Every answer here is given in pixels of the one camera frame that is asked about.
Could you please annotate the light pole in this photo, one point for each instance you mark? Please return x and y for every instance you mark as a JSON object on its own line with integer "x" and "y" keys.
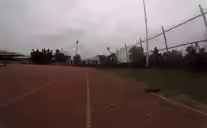
{"x": 76, "y": 48}

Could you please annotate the tall pale pole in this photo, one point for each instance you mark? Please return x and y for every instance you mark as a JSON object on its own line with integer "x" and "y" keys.
{"x": 146, "y": 33}

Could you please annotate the dark flat object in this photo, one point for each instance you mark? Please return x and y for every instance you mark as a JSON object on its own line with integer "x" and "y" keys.
{"x": 151, "y": 90}

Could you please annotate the red running track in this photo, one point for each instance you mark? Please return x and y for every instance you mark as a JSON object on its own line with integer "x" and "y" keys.
{"x": 64, "y": 103}

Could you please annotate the row of dark trees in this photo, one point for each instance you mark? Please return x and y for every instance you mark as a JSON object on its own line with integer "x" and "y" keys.
{"x": 41, "y": 57}

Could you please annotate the green grass field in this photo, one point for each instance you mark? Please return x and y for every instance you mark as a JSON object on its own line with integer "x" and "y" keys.
{"x": 177, "y": 81}

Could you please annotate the dark hedge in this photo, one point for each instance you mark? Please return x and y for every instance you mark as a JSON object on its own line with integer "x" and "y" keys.
{"x": 184, "y": 60}

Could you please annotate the low building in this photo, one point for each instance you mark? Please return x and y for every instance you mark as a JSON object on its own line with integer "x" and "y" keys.
{"x": 7, "y": 56}

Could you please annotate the tall fence with posts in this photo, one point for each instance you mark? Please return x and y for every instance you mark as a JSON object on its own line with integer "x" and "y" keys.
{"x": 205, "y": 26}

